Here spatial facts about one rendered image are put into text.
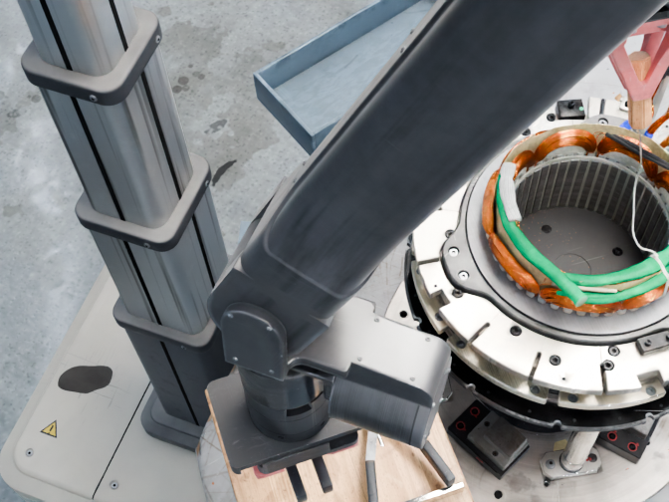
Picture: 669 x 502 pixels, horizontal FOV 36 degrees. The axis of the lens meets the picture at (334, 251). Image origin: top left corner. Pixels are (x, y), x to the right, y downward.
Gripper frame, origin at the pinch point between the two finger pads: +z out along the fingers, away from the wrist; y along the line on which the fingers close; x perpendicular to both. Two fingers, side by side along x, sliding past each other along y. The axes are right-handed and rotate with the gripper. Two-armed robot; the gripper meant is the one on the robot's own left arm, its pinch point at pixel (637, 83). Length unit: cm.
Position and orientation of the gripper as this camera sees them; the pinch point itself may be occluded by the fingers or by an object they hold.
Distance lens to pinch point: 80.5
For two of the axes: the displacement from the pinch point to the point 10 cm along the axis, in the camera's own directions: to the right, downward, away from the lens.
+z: 1.7, 7.8, 6.1
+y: -0.9, -6.0, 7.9
